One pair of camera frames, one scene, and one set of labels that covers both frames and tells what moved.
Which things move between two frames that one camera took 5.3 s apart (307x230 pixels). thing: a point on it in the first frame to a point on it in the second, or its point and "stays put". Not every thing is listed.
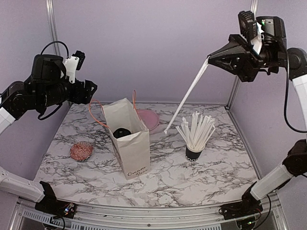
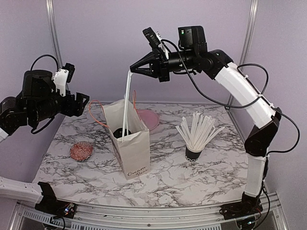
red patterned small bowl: (81, 151) stays put
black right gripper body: (254, 63) to (164, 68)
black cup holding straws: (192, 155) stays put
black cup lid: (120, 132) stays put
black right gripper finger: (236, 45) to (148, 59)
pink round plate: (149, 118) stays put
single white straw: (204, 66) to (130, 74)
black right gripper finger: (235, 63) to (153, 71)
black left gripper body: (76, 96) to (68, 109)
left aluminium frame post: (52, 15) stays put
